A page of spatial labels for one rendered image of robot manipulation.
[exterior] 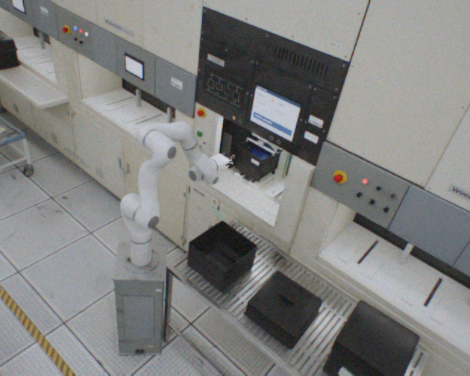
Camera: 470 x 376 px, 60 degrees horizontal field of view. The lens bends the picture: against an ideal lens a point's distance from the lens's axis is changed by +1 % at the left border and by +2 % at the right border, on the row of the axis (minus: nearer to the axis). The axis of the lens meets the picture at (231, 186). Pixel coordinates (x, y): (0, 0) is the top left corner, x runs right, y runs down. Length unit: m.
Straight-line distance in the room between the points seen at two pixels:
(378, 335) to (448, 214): 0.60
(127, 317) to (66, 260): 1.04
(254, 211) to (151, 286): 0.78
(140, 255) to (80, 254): 1.28
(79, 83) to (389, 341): 2.93
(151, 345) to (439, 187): 1.92
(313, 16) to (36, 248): 2.68
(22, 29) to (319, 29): 3.72
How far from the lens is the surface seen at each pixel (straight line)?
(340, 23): 1.89
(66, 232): 3.68
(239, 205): 2.61
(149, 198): 2.01
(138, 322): 2.62
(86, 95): 3.77
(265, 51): 2.12
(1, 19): 4.98
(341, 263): 2.42
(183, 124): 1.98
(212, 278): 2.23
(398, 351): 2.02
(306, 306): 2.17
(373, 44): 1.85
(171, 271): 2.32
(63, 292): 3.26
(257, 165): 2.65
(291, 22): 2.01
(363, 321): 2.03
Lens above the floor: 2.54
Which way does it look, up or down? 38 degrees down
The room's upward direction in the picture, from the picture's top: 9 degrees clockwise
